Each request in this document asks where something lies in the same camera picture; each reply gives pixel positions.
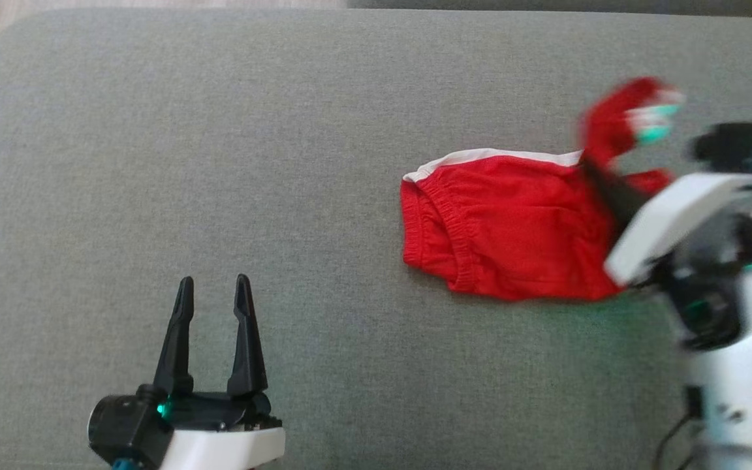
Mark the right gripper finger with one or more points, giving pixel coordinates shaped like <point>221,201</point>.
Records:
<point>614,189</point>

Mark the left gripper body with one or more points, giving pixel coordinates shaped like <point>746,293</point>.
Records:
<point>219,450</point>

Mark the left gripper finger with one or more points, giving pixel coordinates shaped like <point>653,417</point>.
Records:
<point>247,346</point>
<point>177,346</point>

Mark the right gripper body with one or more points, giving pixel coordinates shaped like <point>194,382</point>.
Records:
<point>670,219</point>

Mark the red garment with white trim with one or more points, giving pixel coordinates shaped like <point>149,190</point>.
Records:
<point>513,228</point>

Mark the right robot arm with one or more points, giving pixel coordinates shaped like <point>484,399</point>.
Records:
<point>748,378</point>

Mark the wide grey sofa ottoman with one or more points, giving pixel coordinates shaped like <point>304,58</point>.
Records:
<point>284,196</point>

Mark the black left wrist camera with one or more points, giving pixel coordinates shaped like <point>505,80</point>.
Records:
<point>125,424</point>

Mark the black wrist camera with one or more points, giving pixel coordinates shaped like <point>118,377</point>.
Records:
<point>125,424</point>
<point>732,147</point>

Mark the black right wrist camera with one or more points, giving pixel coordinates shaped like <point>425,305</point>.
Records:
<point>732,147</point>

